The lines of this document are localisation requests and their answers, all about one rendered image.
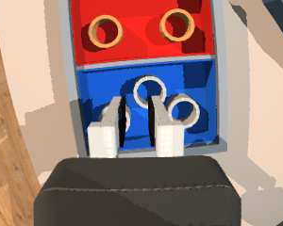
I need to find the grey metal bushing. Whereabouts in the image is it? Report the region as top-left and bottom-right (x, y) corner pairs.
(134, 74), (166, 109)
(98, 102), (131, 131)
(166, 93), (200, 128)

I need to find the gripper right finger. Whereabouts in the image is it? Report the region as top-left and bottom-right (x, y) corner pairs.
(148, 96), (185, 157)

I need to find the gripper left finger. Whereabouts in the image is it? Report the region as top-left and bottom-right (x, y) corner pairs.
(88, 96), (126, 158)

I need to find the bronze bushing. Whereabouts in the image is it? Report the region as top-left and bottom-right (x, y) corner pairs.
(89, 15), (124, 48)
(159, 8), (194, 42)

